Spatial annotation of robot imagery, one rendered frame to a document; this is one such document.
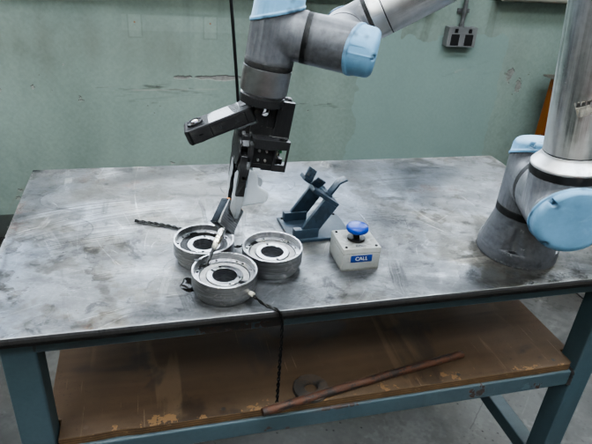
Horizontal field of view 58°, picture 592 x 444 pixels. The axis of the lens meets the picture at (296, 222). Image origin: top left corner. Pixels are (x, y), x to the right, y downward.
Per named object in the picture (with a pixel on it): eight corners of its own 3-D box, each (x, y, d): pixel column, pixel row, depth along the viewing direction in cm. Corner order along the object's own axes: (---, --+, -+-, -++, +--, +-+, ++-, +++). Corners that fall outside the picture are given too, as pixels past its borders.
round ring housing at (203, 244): (164, 251, 97) (163, 232, 95) (216, 238, 102) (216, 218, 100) (189, 281, 89) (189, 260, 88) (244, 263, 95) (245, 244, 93)
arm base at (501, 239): (525, 228, 115) (538, 186, 110) (573, 267, 102) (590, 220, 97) (462, 233, 111) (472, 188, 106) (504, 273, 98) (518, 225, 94)
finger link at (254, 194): (265, 225, 91) (274, 173, 88) (231, 224, 89) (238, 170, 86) (262, 219, 94) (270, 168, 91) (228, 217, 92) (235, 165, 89)
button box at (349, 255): (341, 272, 95) (344, 247, 93) (329, 251, 101) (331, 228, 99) (383, 268, 97) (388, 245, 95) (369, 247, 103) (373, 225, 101)
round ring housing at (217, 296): (177, 292, 87) (176, 270, 85) (222, 264, 94) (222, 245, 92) (226, 318, 82) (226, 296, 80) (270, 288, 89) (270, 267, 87)
